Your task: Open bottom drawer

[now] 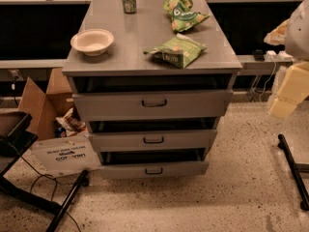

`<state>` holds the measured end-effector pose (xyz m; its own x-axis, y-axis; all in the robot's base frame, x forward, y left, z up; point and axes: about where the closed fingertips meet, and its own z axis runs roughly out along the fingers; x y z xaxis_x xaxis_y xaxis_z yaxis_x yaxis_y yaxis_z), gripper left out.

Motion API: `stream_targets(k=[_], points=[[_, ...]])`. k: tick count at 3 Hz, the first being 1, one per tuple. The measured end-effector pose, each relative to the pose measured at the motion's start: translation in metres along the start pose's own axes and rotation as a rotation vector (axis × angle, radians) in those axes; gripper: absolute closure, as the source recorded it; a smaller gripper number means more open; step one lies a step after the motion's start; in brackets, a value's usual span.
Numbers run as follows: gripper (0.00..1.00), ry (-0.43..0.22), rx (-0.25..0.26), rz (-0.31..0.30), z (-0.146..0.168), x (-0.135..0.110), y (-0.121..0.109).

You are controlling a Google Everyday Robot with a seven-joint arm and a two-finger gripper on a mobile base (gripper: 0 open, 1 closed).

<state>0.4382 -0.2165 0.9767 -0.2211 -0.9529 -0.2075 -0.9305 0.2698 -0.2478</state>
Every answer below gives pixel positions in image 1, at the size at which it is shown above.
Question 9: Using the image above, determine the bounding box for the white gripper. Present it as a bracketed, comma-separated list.
[268, 62, 309, 119]

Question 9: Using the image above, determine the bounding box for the grey bottom drawer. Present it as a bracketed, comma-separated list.
[100, 148, 209, 179]

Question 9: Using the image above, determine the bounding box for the grey drawer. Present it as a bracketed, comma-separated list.
[72, 90, 232, 122]
[90, 130, 217, 152]
[100, 148, 209, 179]

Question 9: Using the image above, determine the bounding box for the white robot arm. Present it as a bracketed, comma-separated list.
[264, 0, 309, 119]

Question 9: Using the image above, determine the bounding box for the grey top drawer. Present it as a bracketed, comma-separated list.
[72, 90, 232, 122]

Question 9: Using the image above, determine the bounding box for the grey drawer cabinet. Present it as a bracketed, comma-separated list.
[61, 0, 243, 137]

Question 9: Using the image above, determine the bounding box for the grey middle drawer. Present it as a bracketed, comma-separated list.
[90, 130, 217, 152]

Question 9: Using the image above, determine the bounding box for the white power strip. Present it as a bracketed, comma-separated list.
[266, 50, 293, 61]

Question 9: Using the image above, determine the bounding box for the black adapter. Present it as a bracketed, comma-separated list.
[253, 49, 265, 61]

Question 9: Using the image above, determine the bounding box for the green snack bag front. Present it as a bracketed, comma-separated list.
[143, 33, 207, 69]

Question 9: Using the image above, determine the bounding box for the crumpled green chip bag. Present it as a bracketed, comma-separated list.
[163, 0, 210, 33]

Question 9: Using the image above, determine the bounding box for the white paper bowl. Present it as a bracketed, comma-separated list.
[70, 29, 114, 56]

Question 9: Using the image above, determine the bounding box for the brown cardboard box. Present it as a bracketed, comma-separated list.
[18, 68, 100, 177]

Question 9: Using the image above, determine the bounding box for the black stand left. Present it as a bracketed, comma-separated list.
[0, 110, 90, 232]

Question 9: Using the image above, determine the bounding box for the white cable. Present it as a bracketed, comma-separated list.
[258, 55, 278, 102]

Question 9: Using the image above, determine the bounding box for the black floor cable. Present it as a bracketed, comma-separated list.
[9, 142, 83, 232]

